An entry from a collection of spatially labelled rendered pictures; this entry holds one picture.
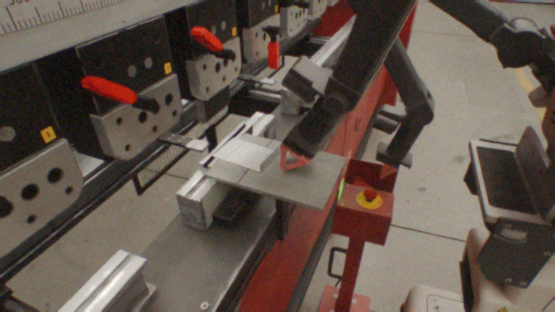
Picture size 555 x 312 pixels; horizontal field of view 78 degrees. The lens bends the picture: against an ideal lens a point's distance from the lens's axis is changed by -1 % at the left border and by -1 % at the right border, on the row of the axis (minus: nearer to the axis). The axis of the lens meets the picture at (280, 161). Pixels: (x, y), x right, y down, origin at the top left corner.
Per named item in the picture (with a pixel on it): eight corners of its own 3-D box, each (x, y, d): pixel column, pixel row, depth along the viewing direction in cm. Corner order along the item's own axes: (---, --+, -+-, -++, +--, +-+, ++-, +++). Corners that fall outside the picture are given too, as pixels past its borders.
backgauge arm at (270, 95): (286, 126, 139) (286, 95, 130) (159, 98, 159) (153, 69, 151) (293, 117, 145) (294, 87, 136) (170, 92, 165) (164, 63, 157)
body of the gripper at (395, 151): (377, 145, 102) (387, 125, 97) (409, 158, 101) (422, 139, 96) (375, 157, 97) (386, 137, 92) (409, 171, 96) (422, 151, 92)
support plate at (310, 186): (322, 212, 65) (323, 209, 65) (205, 177, 74) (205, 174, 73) (346, 160, 79) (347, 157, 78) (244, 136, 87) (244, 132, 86)
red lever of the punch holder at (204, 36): (206, 26, 50) (234, 52, 59) (183, 22, 51) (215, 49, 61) (203, 37, 50) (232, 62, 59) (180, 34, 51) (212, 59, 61)
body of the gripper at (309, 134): (282, 141, 65) (301, 115, 60) (301, 116, 73) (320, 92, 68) (310, 162, 65) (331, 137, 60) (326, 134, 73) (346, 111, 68)
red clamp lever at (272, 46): (277, 71, 79) (277, 28, 73) (262, 68, 80) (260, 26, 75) (281, 68, 80) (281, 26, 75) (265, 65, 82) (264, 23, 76)
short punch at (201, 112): (207, 132, 71) (201, 90, 66) (199, 130, 72) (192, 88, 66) (231, 111, 79) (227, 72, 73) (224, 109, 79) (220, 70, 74)
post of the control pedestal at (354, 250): (348, 315, 139) (369, 224, 107) (335, 311, 141) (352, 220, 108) (350, 304, 143) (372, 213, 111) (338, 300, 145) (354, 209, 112)
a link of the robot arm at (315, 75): (348, 106, 52) (374, 69, 55) (287, 61, 52) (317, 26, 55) (322, 134, 63) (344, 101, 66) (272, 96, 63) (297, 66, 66)
